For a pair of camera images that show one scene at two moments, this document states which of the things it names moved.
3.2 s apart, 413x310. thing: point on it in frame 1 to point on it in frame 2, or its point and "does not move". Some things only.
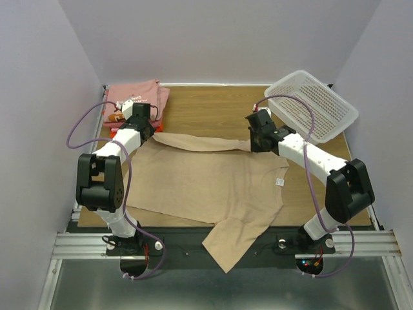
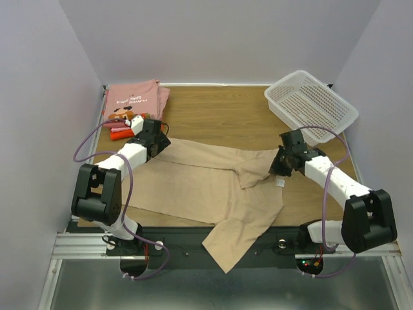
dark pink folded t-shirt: x=117 y=124 does not move
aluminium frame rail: x=82 y=246 does not move
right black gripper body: x=256 y=142 to x=277 y=162
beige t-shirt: x=204 y=181 does not move
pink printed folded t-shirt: x=148 y=91 does not move
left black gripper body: x=151 y=130 to x=162 y=142
